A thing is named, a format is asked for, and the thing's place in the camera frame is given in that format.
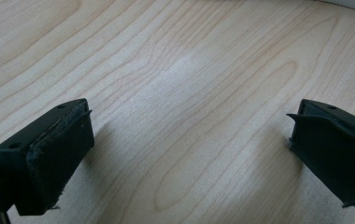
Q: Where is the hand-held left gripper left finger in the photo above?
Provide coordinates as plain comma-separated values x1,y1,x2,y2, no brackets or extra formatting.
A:
0,98,95,217

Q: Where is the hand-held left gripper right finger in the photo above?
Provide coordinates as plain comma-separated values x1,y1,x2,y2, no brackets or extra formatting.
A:
286,98,355,217

